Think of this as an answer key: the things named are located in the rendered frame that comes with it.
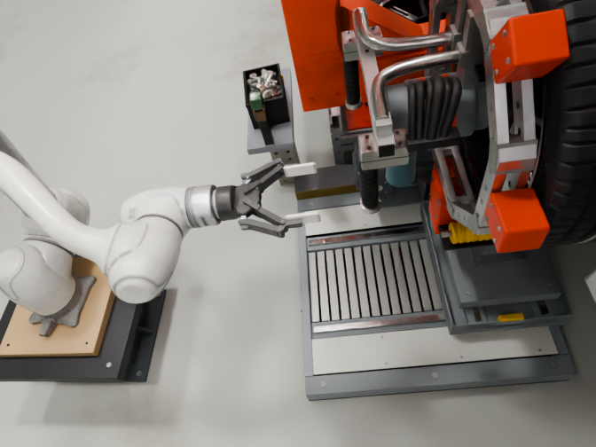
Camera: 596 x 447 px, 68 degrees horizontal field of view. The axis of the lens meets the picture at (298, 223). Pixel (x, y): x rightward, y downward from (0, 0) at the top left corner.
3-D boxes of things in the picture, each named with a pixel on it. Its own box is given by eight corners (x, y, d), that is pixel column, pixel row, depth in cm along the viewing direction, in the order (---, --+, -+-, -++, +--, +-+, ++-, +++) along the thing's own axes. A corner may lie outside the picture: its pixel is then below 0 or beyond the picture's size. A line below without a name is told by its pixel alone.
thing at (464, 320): (564, 325, 141) (575, 313, 133) (449, 336, 145) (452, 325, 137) (514, 201, 169) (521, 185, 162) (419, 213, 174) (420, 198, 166)
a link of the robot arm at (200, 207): (199, 236, 97) (224, 232, 96) (183, 212, 90) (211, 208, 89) (202, 203, 102) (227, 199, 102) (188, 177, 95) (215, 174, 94)
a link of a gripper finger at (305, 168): (286, 177, 98) (286, 175, 99) (317, 173, 98) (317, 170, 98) (283, 168, 96) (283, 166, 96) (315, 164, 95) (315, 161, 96)
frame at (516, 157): (493, 269, 103) (572, 77, 59) (465, 272, 104) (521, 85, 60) (442, 112, 134) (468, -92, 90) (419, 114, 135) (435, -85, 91)
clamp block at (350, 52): (383, 56, 103) (382, 35, 99) (344, 62, 104) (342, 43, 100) (380, 43, 106) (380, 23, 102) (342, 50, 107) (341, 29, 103)
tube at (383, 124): (489, 121, 76) (502, 68, 68) (376, 137, 78) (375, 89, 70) (463, 58, 86) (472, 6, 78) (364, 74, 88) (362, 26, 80)
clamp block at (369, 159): (409, 165, 84) (411, 145, 79) (361, 171, 85) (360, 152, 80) (404, 145, 86) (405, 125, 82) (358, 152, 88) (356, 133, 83)
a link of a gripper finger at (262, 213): (245, 195, 93) (240, 200, 92) (286, 218, 88) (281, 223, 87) (250, 206, 96) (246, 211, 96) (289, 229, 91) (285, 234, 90)
